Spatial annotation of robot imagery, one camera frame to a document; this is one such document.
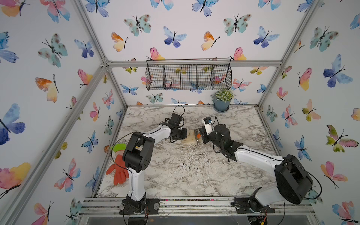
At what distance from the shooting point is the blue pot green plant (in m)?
1.08

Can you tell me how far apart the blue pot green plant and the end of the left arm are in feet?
1.31

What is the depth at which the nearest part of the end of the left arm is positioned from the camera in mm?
747
